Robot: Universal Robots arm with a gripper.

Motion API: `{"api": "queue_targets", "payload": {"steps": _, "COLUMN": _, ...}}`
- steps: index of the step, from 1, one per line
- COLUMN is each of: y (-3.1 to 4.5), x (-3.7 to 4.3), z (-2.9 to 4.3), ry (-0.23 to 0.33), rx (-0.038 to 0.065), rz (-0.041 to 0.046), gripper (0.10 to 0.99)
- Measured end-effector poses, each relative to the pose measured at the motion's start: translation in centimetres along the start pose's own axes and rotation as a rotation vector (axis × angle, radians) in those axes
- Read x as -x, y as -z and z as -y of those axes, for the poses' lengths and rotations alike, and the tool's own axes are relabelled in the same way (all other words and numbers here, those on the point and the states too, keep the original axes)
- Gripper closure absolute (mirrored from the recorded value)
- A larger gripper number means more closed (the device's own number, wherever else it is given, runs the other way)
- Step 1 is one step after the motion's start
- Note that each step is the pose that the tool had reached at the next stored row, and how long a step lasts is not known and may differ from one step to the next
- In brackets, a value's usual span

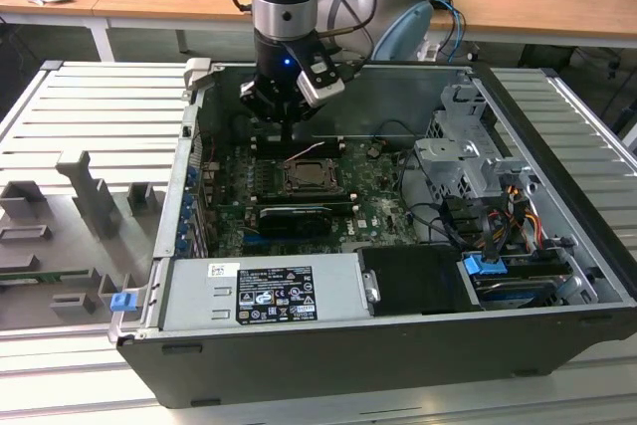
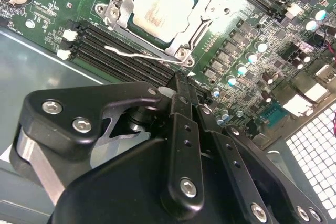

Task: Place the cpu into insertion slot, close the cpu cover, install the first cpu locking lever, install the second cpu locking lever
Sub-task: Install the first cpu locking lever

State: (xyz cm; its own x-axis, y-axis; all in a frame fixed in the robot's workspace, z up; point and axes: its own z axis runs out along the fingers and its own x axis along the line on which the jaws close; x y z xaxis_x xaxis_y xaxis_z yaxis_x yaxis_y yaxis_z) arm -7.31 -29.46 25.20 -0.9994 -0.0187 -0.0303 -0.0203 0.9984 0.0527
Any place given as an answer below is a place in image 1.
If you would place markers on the hard disk drive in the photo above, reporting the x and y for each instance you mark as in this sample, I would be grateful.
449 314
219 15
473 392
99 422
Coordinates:
517 290

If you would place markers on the black RAM slot bank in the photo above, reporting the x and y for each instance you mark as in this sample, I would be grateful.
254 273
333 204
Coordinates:
303 199
266 145

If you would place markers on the silver power supply unit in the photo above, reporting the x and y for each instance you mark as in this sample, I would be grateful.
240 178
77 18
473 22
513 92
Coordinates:
199 295

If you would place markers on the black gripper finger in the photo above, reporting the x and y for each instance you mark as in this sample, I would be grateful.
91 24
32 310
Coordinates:
249 96
290 134

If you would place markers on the grey parts rack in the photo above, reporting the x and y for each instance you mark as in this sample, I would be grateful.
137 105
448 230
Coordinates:
64 226

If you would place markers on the green RAM stick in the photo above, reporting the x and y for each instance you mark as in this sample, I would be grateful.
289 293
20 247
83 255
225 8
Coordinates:
30 276

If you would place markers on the black CPU socket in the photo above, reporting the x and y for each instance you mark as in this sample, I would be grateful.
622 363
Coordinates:
286 187

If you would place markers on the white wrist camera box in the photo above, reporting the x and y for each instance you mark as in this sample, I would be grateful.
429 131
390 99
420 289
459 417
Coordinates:
323 91

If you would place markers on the black graphics card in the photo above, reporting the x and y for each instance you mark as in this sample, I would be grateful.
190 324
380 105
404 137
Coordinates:
293 223

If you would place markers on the green motherboard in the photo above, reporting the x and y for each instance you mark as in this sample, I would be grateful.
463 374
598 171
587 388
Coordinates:
383 211

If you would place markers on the blue plastic case latch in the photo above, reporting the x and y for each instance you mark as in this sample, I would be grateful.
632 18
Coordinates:
123 301

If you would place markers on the black label sticker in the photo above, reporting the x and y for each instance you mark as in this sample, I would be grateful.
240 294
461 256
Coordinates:
276 295

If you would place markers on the black plastic shroud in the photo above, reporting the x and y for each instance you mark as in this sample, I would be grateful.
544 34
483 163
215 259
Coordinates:
413 280

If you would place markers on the black open PC case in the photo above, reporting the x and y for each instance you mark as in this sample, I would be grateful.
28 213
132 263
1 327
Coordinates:
348 370

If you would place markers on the silver metal drive cage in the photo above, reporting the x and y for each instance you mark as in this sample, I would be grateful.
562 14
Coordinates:
448 151

